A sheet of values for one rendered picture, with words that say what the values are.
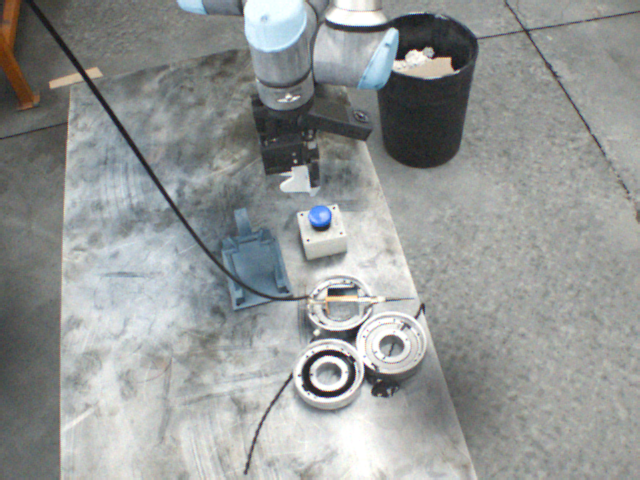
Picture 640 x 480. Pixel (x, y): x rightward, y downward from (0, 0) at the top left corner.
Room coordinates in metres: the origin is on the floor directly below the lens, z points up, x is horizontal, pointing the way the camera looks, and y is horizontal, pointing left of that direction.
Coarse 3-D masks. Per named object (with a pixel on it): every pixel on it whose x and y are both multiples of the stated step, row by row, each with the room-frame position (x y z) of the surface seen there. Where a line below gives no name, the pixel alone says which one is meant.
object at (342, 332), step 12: (324, 276) 0.64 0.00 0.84; (336, 276) 0.64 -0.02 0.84; (348, 276) 0.64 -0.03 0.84; (312, 288) 0.63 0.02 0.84; (324, 288) 0.63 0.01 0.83; (360, 288) 0.62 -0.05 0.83; (312, 312) 0.59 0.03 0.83; (324, 312) 0.58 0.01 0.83; (372, 312) 0.58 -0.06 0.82; (312, 324) 0.57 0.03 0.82; (360, 324) 0.55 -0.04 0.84; (336, 336) 0.54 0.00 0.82; (348, 336) 0.54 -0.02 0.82
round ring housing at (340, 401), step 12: (312, 348) 0.52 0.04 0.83; (324, 348) 0.52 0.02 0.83; (336, 348) 0.52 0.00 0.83; (348, 348) 0.51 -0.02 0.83; (300, 360) 0.51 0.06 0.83; (324, 360) 0.50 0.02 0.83; (336, 360) 0.50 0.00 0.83; (360, 360) 0.49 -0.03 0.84; (300, 372) 0.49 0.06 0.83; (312, 372) 0.48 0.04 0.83; (360, 372) 0.47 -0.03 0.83; (300, 384) 0.47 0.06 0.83; (336, 384) 0.46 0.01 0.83; (360, 384) 0.45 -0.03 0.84; (312, 396) 0.44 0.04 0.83; (348, 396) 0.43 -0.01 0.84; (324, 408) 0.43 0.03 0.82; (336, 408) 0.43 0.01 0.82
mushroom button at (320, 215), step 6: (312, 210) 0.76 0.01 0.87; (318, 210) 0.75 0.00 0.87; (324, 210) 0.75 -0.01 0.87; (330, 210) 0.75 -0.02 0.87; (312, 216) 0.74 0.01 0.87; (318, 216) 0.74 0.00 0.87; (324, 216) 0.74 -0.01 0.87; (330, 216) 0.74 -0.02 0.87; (312, 222) 0.73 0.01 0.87; (318, 222) 0.73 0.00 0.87; (324, 222) 0.73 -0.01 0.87
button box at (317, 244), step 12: (300, 216) 0.77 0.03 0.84; (336, 216) 0.76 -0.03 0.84; (300, 228) 0.74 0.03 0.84; (312, 228) 0.74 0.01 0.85; (324, 228) 0.73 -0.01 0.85; (336, 228) 0.73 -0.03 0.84; (312, 240) 0.72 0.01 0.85; (324, 240) 0.71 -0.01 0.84; (336, 240) 0.71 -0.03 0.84; (312, 252) 0.71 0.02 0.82; (324, 252) 0.71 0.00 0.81; (336, 252) 0.71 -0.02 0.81
